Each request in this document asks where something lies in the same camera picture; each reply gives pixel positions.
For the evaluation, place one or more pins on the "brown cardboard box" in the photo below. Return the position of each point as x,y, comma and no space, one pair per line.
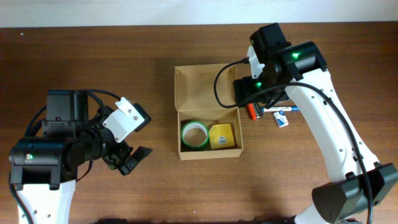
195,101

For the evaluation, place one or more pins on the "green tape roll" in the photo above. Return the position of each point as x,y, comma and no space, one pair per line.
195,135

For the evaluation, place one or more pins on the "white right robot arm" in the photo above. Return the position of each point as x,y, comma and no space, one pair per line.
282,71

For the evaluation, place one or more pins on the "yellow spiral notepad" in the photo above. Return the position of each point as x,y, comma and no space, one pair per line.
221,136

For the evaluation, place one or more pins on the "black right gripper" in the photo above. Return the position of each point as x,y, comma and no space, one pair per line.
244,90

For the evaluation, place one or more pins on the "blue white whiteboard marker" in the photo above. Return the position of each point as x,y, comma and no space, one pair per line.
281,108

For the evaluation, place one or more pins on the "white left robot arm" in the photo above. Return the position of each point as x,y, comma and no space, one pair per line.
78,128

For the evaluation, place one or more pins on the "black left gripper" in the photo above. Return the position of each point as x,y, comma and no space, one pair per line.
117,154

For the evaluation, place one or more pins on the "white blue staples box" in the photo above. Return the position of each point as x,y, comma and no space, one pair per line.
280,119

